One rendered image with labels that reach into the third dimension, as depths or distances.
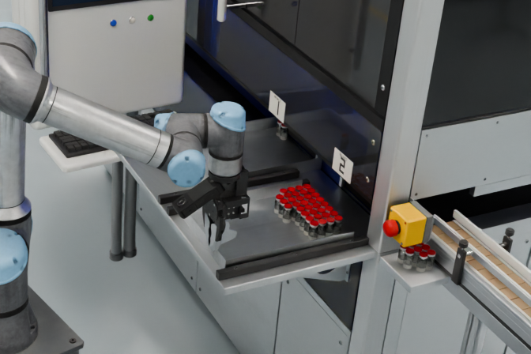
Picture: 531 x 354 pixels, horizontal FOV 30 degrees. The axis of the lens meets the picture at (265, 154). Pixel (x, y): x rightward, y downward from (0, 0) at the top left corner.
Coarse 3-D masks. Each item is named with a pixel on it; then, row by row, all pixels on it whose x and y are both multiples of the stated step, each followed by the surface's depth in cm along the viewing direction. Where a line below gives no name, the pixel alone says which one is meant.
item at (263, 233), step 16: (256, 192) 251; (272, 192) 254; (256, 208) 249; (272, 208) 250; (192, 224) 237; (240, 224) 242; (256, 224) 242; (272, 224) 243; (288, 224) 243; (240, 240) 236; (256, 240) 236; (272, 240) 237; (288, 240) 237; (304, 240) 238; (320, 240) 233; (336, 240) 236; (224, 256) 229; (240, 256) 224; (256, 256) 226; (272, 256) 228
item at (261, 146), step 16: (256, 128) 286; (272, 128) 288; (256, 144) 279; (272, 144) 279; (288, 144) 280; (256, 160) 270; (272, 160) 271; (288, 160) 272; (304, 160) 266; (320, 160) 268; (208, 176) 261
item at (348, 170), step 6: (336, 150) 245; (336, 156) 245; (342, 156) 243; (336, 162) 246; (342, 162) 243; (348, 162) 240; (336, 168) 246; (342, 168) 244; (348, 168) 241; (342, 174) 244; (348, 174) 241; (348, 180) 242
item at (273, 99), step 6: (270, 90) 271; (270, 96) 271; (276, 96) 268; (270, 102) 272; (276, 102) 269; (282, 102) 266; (270, 108) 273; (276, 108) 270; (282, 108) 266; (276, 114) 270; (282, 114) 267; (282, 120) 267
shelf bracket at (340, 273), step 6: (336, 270) 248; (342, 270) 249; (348, 270) 248; (306, 276) 244; (312, 276) 245; (318, 276) 246; (324, 276) 247; (330, 276) 248; (336, 276) 249; (342, 276) 250; (348, 276) 249
